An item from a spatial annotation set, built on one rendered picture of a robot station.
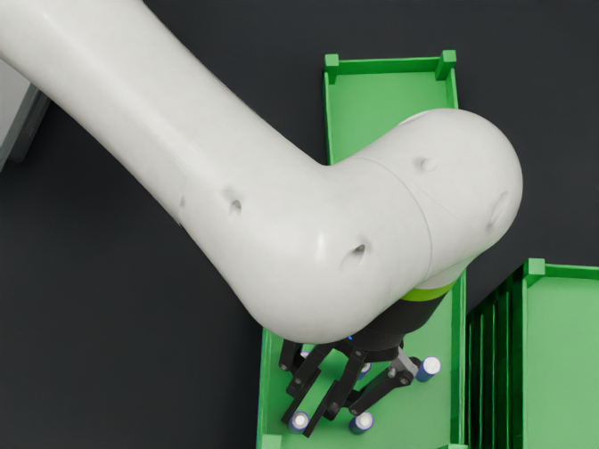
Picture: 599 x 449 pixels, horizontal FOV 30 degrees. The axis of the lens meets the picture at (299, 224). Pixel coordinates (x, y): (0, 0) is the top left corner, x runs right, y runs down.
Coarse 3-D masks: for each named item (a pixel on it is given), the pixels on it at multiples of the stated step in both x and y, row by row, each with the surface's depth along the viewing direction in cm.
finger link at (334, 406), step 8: (352, 352) 95; (360, 352) 95; (352, 360) 97; (360, 360) 96; (352, 368) 97; (360, 368) 98; (344, 376) 100; (352, 376) 99; (344, 384) 100; (352, 384) 100; (336, 392) 102; (344, 392) 101; (336, 400) 103; (344, 400) 102; (328, 408) 103; (336, 408) 103
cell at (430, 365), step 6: (426, 360) 111; (432, 360) 111; (438, 360) 111; (426, 366) 111; (432, 366) 111; (438, 366) 111; (420, 372) 113; (426, 372) 111; (432, 372) 111; (420, 378) 115; (426, 378) 114
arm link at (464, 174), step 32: (416, 128) 77; (448, 128) 76; (480, 128) 77; (384, 160) 74; (416, 160) 74; (448, 160) 75; (480, 160) 76; (512, 160) 77; (416, 192) 73; (448, 192) 74; (480, 192) 75; (512, 192) 77; (448, 224) 74; (480, 224) 76; (448, 256) 75; (416, 288) 83; (448, 288) 85
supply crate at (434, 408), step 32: (448, 320) 119; (416, 352) 118; (448, 352) 118; (288, 384) 116; (320, 384) 116; (416, 384) 117; (448, 384) 117; (352, 416) 116; (384, 416) 116; (416, 416) 116; (448, 416) 116; (288, 448) 115; (320, 448) 115; (352, 448) 115; (384, 448) 115; (416, 448) 115; (448, 448) 108
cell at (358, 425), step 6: (366, 414) 110; (354, 420) 110; (360, 420) 109; (366, 420) 109; (372, 420) 109; (354, 426) 111; (360, 426) 109; (366, 426) 109; (354, 432) 114; (360, 432) 112
